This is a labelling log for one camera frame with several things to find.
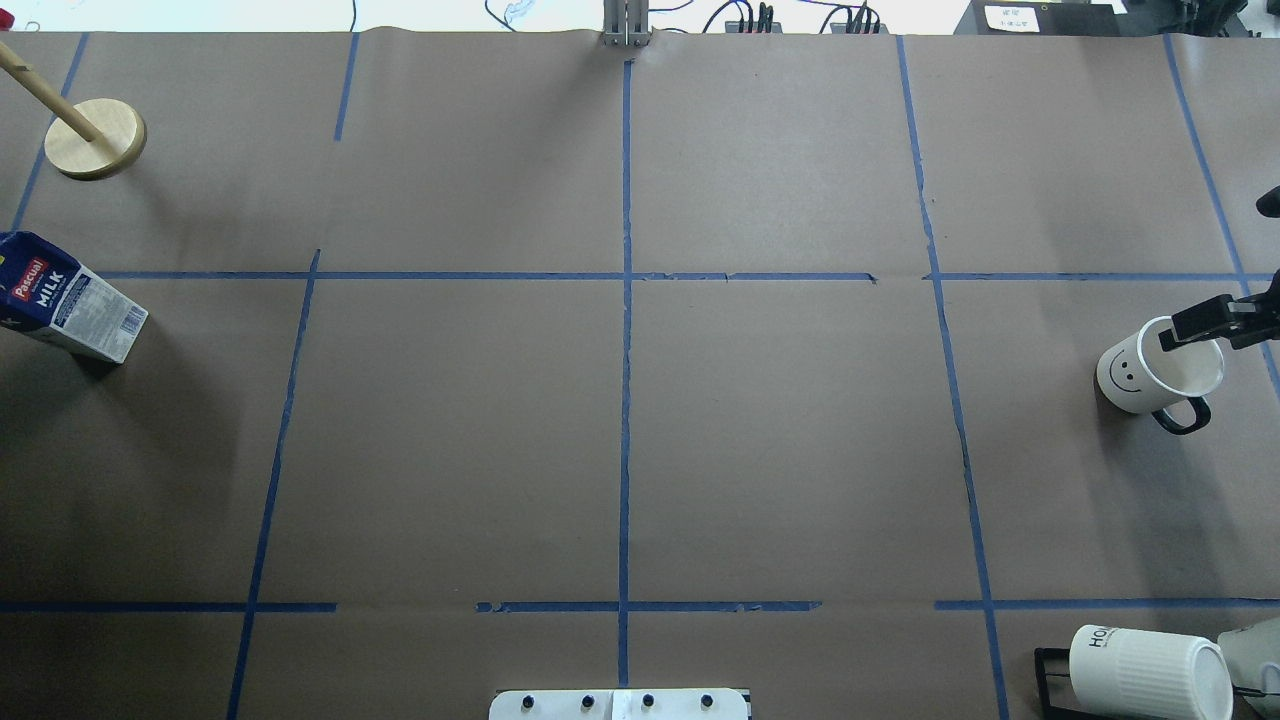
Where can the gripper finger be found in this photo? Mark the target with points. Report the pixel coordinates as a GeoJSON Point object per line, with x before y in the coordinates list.
{"type": "Point", "coordinates": [1219, 317]}
{"type": "Point", "coordinates": [1268, 204]}

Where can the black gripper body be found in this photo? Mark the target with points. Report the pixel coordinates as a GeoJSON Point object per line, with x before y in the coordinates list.
{"type": "Point", "coordinates": [1212, 321]}

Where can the white smiley face mug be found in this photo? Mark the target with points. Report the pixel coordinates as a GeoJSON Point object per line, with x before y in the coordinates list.
{"type": "Point", "coordinates": [1140, 377]}

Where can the blue Pascual milk carton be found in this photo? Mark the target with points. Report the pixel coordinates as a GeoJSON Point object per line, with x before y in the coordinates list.
{"type": "Point", "coordinates": [49, 296]}

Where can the black box with label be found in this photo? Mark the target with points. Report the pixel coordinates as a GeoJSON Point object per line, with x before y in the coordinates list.
{"type": "Point", "coordinates": [1038, 18]}

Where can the white ribbed mug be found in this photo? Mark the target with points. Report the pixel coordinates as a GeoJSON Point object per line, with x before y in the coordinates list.
{"type": "Point", "coordinates": [1123, 672]}

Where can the black power strip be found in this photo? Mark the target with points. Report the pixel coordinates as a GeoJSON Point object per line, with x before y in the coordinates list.
{"type": "Point", "coordinates": [754, 19]}

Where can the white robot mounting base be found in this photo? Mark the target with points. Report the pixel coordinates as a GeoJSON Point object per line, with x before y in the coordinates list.
{"type": "Point", "coordinates": [623, 703]}

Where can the wooden mug tree stand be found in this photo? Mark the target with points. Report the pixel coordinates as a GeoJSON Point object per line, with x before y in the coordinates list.
{"type": "Point", "coordinates": [87, 141]}

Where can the aluminium frame post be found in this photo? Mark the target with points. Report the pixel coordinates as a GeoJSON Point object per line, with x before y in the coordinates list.
{"type": "Point", "coordinates": [626, 23]}

